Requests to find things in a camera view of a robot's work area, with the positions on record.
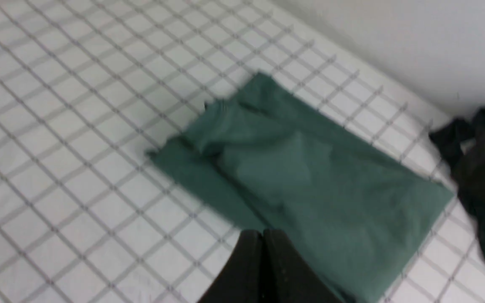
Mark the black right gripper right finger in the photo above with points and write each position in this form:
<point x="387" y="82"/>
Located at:
<point x="287" y="276"/>

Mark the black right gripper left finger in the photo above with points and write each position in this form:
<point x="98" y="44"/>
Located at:
<point x="238" y="281"/>

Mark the green long-sleeved shirt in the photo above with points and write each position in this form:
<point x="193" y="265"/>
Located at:
<point x="266" y="160"/>

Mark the white checkered table cloth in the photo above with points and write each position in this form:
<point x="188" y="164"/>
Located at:
<point x="89" y="87"/>

